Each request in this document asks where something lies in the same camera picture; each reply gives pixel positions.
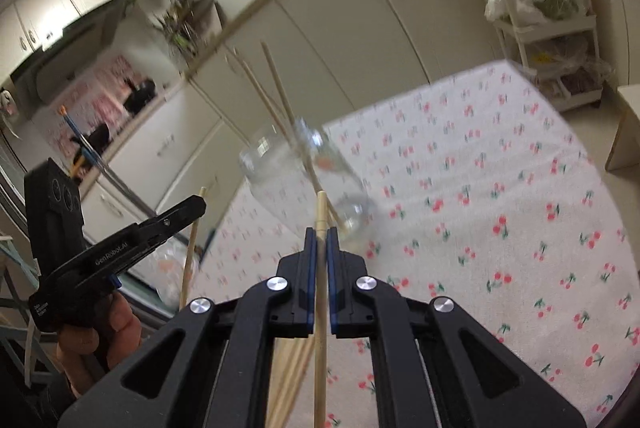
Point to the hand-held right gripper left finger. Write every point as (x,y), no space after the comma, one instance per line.
(311,258)

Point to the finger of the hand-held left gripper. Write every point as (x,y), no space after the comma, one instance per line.
(175,215)

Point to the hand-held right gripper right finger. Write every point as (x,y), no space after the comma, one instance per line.
(331,258)

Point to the clear glass jar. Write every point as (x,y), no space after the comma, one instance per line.
(280,167)

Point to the bunch of wooden chopsticks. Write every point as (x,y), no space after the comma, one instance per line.
(290,383)

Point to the dish rack with utensils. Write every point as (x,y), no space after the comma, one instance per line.
(187,17)

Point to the person's left hand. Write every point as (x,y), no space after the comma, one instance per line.
(75,348)

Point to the black kettle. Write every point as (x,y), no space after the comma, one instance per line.
(140,95)

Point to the cherry print tablecloth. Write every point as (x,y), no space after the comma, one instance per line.
(475,208)

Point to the range hood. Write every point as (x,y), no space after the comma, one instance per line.
(75,32)

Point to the cream base kitchen cabinets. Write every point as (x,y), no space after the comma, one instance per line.
(325,17)

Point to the white rolling cart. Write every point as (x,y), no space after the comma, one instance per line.
(520,37)

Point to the clear plastic bag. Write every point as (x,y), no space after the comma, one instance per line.
(575,67)

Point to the light wooden stool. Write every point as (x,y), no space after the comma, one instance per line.
(622,132)

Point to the clear bag of greens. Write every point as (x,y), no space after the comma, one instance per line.
(565,2)

